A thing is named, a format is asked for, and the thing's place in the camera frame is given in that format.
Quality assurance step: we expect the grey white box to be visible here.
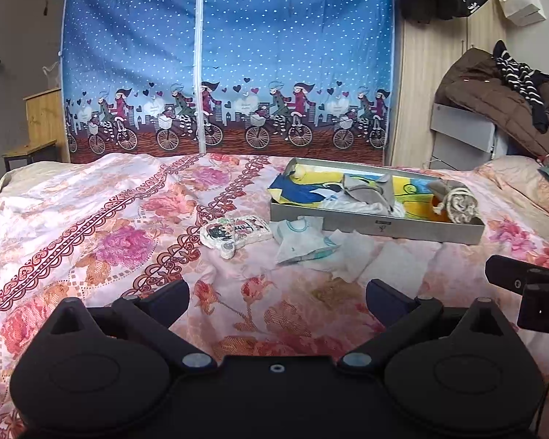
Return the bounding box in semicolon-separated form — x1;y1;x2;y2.
429;102;508;170

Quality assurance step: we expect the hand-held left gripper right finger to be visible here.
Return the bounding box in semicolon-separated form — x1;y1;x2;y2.
341;279;513;372

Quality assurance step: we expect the white and teal garment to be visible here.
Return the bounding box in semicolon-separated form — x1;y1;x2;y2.
274;216;341;266

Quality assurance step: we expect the cartoon printed pouch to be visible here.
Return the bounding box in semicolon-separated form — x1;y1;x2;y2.
199;216;274;260

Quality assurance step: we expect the blue printed fabric wardrobe cover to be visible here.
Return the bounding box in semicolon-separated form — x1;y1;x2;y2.
57;0;394;165

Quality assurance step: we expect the brown padded jacket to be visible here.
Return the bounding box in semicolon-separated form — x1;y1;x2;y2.
434;47;549;158

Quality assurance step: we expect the beige drawstring bag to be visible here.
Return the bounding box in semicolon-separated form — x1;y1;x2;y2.
427;179;481;226

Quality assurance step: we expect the clear plastic bag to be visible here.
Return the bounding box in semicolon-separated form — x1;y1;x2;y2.
42;61;64;90

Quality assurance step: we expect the grey cloth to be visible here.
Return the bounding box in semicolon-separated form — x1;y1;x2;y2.
341;174;396;211

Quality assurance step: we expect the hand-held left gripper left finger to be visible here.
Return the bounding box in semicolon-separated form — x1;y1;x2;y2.
39;280;216;372

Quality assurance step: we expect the light wooden cabinet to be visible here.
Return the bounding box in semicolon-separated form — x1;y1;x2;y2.
23;87;71;163

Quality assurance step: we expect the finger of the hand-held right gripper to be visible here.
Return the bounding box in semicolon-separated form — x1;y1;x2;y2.
485;255;531;293

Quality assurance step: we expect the dark wooden side table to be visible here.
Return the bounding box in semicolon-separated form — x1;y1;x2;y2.
2;139;58;172

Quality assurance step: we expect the white paper bag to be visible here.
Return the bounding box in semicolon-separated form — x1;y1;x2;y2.
496;0;546;26

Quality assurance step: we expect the white tissue sheet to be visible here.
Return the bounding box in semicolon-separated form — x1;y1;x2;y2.
361;242;428;293
327;231;376;282

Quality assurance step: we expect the black white striped garment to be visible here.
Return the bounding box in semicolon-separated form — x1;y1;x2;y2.
493;40;549;131

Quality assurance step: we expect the grey metal tray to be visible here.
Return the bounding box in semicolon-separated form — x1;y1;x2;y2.
269;157;486;245

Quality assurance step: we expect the light wooden wardrobe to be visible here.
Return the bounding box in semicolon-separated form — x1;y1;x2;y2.
391;0;508;168

